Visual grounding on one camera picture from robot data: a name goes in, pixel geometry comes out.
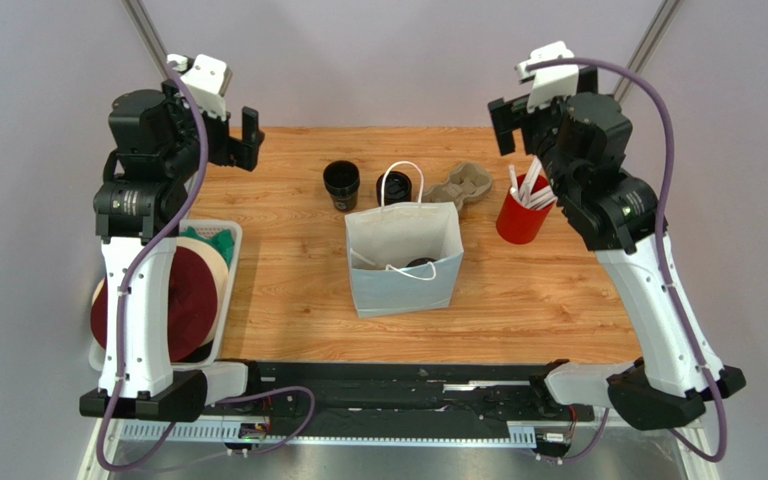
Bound black lidded coffee cup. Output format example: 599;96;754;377
375;170;413;206

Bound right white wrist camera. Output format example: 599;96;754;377
515;41;579;113

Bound black cup lid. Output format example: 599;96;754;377
406;257;435;268

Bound red cup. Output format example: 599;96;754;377
496;186;555;245

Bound green item in bin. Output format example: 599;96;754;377
181;227;235;266

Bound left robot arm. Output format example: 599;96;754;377
79;86;265;423

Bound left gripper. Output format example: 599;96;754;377
160;81;263;183

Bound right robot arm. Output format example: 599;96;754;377
488;65;746;431

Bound white plastic bin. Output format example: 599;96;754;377
88;219;243;372

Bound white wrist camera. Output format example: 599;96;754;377
166;54;233;121
515;41;579;113

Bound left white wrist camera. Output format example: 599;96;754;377
166;54;233;121

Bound white paper bag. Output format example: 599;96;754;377
345;175;464;318

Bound white wrapped straws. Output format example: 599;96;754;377
507;157;557;211

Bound beige round plate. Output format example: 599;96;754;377
91;236;232;347

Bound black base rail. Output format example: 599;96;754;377
197;360;645;449

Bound bottom pulp cup carrier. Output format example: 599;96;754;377
422;162;493;215

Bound maroon cloth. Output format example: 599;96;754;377
89;247;220;364

